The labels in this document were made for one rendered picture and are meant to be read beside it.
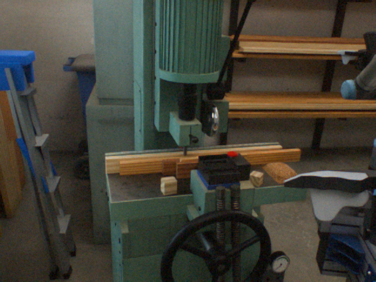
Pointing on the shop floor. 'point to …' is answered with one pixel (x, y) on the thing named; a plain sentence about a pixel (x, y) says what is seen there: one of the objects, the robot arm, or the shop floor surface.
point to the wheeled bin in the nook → (84, 84)
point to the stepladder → (20, 92)
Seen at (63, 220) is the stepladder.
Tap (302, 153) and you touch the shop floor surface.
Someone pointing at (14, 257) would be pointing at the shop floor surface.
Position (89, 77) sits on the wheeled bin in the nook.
